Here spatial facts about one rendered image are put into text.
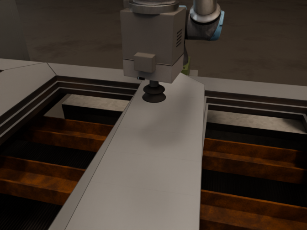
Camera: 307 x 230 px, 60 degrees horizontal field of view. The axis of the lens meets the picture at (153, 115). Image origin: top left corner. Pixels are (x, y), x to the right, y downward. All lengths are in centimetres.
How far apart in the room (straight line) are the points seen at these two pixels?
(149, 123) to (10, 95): 39
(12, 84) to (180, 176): 57
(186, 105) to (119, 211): 34
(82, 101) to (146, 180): 68
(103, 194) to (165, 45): 24
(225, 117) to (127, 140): 52
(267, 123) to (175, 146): 53
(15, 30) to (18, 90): 67
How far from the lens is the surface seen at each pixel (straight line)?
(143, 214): 41
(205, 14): 106
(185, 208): 42
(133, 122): 59
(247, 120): 99
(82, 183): 46
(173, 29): 40
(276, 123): 101
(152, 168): 47
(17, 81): 87
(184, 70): 113
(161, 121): 59
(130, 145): 52
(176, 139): 54
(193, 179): 46
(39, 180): 77
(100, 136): 87
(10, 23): 143
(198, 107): 65
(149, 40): 41
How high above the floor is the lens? 119
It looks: 32 degrees down
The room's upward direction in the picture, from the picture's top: straight up
